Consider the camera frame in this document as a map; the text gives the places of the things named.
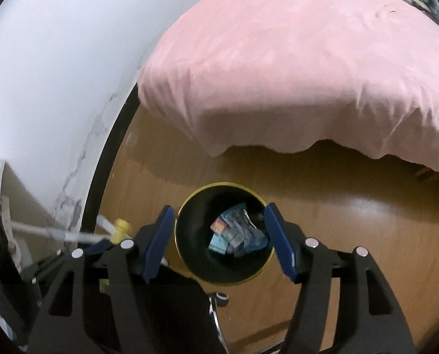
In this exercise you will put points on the light blue wrapper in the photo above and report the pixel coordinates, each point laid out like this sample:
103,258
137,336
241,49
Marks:
219,245

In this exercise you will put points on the metal rod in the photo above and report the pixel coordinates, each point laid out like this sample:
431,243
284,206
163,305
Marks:
218,326

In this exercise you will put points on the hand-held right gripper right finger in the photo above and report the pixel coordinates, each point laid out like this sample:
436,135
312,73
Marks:
281,243

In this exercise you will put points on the white and yellow mop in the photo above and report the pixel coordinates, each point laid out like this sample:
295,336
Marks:
57,234

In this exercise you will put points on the black bin with yellow rim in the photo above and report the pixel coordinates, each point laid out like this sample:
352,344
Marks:
201,261

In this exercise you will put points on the blue white snack packet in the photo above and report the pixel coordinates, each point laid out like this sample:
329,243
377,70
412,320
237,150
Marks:
246,230

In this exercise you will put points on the pink blanket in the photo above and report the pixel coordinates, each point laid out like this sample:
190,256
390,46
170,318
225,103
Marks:
296,62

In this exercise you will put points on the black baseboard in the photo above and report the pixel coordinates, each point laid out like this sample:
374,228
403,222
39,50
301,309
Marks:
105,155

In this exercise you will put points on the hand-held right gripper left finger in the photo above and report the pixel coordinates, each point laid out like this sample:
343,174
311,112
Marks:
158,243

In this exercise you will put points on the red snack packet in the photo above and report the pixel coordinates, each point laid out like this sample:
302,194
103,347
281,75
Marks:
218,225

